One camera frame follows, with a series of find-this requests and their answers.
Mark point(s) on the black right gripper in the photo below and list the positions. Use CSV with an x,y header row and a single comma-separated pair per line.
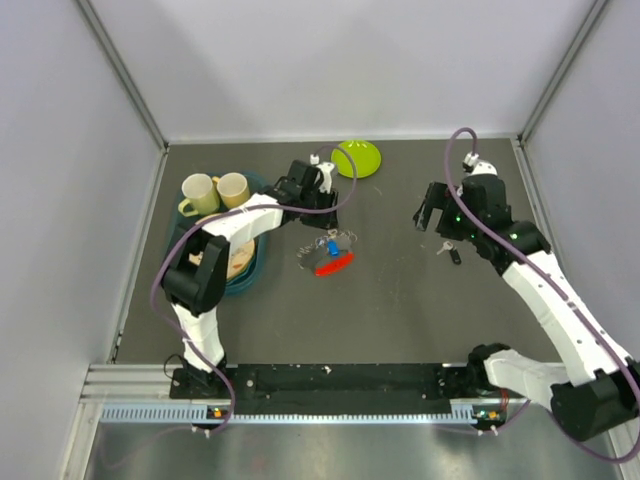
x,y
435,198

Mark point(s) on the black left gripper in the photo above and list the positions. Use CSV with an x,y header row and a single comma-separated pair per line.
x,y
328,220

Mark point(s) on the blue key tag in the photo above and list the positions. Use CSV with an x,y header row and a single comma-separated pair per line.
x,y
333,248

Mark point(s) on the black-headed silver key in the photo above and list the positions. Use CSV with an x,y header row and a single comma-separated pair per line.
x,y
451,250

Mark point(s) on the red-handled metal key holder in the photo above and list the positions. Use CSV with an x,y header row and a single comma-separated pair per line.
x,y
315,257

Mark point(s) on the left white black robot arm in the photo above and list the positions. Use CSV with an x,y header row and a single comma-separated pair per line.
x,y
195,277

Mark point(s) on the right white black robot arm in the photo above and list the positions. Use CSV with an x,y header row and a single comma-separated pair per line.
x,y
523,258

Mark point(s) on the lime green plate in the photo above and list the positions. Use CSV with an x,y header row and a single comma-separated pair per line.
x,y
356,156

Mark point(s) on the mustard yellow mug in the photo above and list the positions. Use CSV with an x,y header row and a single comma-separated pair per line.
x,y
233,189

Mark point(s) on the patterned wooden plate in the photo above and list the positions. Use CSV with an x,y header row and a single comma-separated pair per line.
x,y
239,260

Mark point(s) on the teal plastic basin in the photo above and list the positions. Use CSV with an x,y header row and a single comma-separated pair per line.
x,y
245,280

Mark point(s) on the pale green mug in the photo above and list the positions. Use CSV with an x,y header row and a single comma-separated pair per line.
x,y
200,196

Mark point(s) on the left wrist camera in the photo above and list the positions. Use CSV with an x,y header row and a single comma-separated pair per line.
x,y
326,173

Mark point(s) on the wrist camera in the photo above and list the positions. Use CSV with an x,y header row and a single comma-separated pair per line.
x,y
473,165
326,173

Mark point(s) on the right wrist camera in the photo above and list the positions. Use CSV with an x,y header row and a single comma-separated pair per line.
x,y
473,165

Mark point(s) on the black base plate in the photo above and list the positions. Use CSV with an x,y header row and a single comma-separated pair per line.
x,y
395,386

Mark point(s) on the grey slotted cable duct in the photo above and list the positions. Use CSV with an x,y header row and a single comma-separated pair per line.
x,y
116,413

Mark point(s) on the aluminium frame rail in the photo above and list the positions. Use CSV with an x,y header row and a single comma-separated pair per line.
x,y
539,383

